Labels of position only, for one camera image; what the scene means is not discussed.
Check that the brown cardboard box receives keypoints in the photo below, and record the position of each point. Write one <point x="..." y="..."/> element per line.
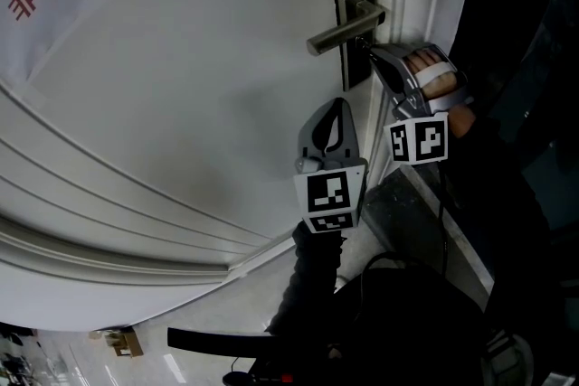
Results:
<point x="122" y="343"/>

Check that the black device with red mark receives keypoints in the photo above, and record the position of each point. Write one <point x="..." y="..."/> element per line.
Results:
<point x="262" y="377"/>

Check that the grey mesh pouch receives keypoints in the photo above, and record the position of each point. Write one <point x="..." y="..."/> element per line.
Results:
<point x="506" y="361"/>

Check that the person's right forearm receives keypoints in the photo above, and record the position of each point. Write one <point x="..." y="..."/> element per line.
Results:
<point x="461" y="122"/>

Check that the person's right hand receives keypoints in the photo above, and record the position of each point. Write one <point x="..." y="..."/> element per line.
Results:
<point x="441" y="81"/>

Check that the person's dark clothed torso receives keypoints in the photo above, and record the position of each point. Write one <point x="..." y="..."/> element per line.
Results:
<point x="407" y="330"/>

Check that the white panelled door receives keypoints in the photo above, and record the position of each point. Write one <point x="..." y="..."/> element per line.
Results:
<point x="181" y="104"/>

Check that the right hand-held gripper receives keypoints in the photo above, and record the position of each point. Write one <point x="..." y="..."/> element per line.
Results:
<point x="423" y="140"/>

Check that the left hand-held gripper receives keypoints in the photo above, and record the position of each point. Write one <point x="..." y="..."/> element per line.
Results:
<point x="328" y="194"/>

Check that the person's left forearm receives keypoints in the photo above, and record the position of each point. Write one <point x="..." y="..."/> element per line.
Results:
<point x="312" y="271"/>

